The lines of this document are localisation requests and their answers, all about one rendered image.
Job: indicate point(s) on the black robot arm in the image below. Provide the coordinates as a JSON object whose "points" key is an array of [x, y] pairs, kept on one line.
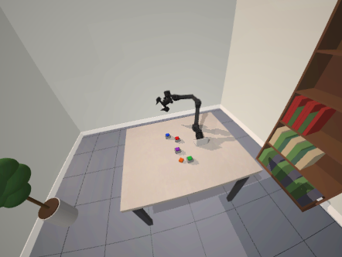
{"points": [[169, 99]]}

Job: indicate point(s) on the green button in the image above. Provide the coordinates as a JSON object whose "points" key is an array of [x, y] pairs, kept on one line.
{"points": [[189, 159]]}

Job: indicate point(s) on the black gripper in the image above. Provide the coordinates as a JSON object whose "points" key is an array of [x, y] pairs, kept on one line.
{"points": [[163, 103]]}

